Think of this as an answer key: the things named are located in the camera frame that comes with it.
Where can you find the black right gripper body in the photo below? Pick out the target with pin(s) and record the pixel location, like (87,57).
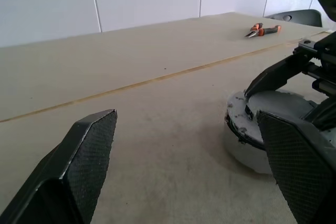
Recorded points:
(325,58)

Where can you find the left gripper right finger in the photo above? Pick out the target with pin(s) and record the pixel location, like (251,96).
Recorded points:
(294,166)

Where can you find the round motor lid circuit board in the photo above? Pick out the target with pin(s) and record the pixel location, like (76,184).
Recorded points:
(275,108)

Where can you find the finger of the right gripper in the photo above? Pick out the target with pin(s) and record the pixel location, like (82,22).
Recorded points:
(325,116)
(273,77)

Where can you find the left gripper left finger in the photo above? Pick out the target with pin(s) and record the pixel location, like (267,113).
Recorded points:
(78,161)

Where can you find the black plastic chair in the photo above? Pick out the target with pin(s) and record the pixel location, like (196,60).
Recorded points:
(302,18)

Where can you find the orange black pliers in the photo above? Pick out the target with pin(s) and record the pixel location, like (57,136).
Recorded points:
(262,32)

